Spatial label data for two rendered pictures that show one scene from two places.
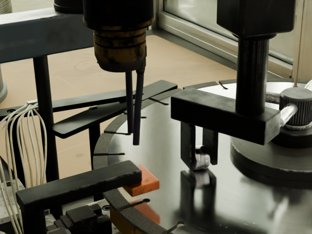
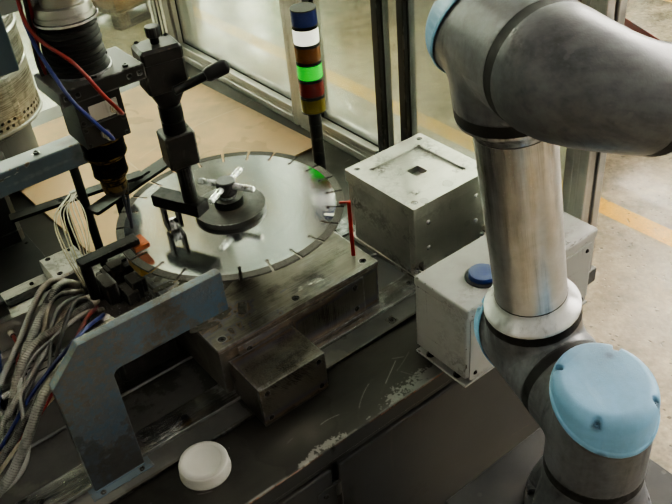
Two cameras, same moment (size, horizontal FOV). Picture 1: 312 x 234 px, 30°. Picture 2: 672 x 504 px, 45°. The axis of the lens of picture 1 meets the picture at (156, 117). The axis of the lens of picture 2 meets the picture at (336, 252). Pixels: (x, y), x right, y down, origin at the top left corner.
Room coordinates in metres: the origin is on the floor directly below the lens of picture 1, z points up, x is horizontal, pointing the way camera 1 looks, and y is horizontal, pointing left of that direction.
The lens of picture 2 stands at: (-0.60, -0.17, 1.64)
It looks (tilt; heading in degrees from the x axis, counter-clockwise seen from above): 37 degrees down; 354
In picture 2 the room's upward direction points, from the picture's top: 6 degrees counter-clockwise
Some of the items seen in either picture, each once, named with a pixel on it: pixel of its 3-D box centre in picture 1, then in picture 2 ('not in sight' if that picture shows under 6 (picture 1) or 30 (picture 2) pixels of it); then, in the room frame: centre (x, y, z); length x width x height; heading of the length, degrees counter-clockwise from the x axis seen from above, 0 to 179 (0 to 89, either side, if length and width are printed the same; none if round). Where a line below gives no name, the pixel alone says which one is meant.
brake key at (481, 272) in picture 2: not in sight; (482, 276); (0.26, -0.46, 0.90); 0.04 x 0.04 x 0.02
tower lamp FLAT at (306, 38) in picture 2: not in sight; (305, 34); (0.71, -0.29, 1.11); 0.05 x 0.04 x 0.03; 29
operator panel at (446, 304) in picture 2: not in sight; (505, 290); (0.31, -0.52, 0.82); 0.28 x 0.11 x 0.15; 119
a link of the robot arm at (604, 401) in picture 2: not in sight; (597, 414); (-0.03, -0.51, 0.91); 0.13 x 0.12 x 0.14; 11
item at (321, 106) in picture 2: not in sight; (313, 102); (0.71, -0.29, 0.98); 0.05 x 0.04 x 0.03; 29
